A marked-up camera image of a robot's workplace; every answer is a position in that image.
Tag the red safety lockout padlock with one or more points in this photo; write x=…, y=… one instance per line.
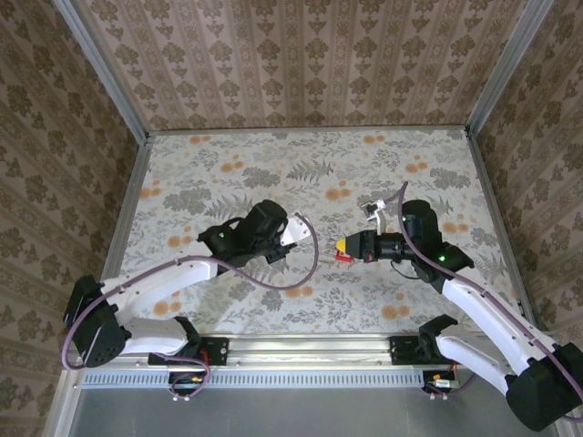
x=344, y=257

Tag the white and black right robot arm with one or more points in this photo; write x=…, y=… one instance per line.
x=483, y=309

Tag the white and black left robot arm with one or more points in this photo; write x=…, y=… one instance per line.
x=159, y=282

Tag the black connector board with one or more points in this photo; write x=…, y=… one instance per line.
x=182, y=381
x=442, y=383

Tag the grey metal panel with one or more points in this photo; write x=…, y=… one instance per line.
x=296, y=414

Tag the aluminium table side rail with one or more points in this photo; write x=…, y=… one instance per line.
x=488, y=191
x=124, y=227

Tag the thin aluminium table edge rail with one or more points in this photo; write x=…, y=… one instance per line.
x=309, y=130

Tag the wide aluminium mounting rail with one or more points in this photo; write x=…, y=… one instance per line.
x=309, y=348

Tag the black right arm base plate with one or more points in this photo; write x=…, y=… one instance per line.
x=403, y=350

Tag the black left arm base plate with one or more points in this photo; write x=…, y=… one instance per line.
x=218, y=350

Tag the aluminium frame post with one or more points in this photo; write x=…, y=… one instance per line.
x=506, y=68
x=107, y=75

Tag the aluminium frame leg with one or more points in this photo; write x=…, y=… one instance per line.
x=61, y=405

